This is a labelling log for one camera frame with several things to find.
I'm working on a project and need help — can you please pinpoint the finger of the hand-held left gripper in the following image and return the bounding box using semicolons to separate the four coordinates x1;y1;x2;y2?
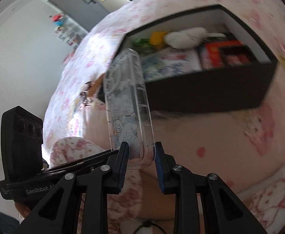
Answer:
48;149;120;171
43;159;109;176

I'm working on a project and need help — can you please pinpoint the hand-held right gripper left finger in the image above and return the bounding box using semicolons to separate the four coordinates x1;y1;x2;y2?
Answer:
15;141;129;234

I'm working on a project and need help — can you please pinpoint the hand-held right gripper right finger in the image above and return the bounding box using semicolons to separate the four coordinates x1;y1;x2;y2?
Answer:
155;141;267;234

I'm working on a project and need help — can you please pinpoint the clear phone case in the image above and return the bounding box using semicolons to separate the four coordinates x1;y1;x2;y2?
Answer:
103;47;156;168

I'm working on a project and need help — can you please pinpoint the round character sticker card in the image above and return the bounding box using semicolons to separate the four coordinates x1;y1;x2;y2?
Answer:
79;80;96;108

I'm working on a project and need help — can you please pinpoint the orange text card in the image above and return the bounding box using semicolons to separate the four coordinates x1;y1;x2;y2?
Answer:
90;77;104;97

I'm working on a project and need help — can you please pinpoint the black storage box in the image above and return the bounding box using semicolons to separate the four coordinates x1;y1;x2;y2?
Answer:
97;4;278;114

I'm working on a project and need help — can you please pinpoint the pink printed bedsheet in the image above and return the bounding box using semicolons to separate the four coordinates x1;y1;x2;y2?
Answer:
45;0;285;234

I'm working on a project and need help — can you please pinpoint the printed paper sheet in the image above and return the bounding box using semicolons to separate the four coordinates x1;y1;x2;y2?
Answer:
141;49;203;82

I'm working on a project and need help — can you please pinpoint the green snack packet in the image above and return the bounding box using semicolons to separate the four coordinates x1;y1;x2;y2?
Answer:
133;38;155;51

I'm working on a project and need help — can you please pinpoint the white toy shelf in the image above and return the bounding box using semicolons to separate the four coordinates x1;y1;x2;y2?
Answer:
53;21;88;50

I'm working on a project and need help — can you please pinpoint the red envelope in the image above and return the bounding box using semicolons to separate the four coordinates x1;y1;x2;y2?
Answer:
198;41;257;70

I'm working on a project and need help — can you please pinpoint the yellow snack packet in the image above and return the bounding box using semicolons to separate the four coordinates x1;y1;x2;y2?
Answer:
149;31;168;49

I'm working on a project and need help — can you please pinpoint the white plush toy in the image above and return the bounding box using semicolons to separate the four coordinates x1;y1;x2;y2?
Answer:
164;27;209;49

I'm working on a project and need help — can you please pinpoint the red and blue toy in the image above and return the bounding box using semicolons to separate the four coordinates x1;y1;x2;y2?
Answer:
50;13;67;28

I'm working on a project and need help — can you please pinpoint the grey door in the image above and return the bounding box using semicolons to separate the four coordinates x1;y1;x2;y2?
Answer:
48;0;112;31

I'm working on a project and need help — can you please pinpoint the black photo frame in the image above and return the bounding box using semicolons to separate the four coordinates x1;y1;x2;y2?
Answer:
219;46;259;66

